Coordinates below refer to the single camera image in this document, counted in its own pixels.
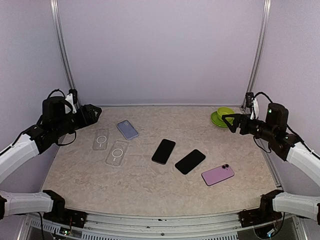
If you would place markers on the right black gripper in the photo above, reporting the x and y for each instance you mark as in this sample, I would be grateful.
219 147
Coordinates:
245 117

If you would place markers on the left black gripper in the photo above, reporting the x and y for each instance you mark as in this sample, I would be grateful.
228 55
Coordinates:
92 118

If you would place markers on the clear magsafe phone case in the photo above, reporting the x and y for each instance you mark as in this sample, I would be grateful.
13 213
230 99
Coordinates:
117 153

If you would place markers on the purple-edged black-screen phone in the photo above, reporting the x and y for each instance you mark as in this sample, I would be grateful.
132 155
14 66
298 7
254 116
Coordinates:
163 151

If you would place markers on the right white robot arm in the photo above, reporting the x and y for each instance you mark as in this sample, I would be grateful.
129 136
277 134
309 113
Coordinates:
290 148

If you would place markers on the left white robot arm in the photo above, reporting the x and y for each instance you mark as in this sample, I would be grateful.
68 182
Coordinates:
59 118

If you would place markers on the clear case far left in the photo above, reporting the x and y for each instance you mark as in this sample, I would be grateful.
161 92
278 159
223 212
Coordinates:
100 142

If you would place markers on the lavender phone case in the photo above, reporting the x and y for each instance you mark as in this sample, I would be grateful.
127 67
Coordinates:
127 130

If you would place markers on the pink phone face down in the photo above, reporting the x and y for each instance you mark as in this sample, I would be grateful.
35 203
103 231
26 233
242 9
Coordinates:
217 175

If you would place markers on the black phone face up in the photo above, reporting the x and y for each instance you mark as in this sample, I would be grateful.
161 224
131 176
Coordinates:
190 161

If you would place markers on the green bowl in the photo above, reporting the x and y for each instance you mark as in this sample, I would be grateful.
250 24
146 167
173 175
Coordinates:
221 111

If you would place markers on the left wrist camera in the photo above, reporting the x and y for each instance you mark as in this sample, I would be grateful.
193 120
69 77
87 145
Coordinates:
71 98

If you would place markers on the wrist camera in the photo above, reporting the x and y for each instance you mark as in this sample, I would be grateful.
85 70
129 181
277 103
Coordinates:
71 98
252 103

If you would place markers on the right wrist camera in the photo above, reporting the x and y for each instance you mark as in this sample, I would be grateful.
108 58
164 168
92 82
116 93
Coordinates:
252 103

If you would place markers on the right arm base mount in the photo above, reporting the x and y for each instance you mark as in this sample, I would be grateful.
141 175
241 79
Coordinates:
263 214

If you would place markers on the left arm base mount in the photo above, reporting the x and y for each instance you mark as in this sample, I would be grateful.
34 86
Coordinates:
60 214

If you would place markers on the left aluminium frame post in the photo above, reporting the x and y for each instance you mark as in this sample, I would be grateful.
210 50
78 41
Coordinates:
54 5

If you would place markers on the aluminium frame post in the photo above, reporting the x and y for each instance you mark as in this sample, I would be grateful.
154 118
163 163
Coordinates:
260 45
54 5

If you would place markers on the front aluminium rail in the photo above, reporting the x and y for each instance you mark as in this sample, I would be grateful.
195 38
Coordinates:
220 226

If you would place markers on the right aluminium frame post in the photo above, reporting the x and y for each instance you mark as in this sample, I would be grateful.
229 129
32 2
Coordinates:
260 45

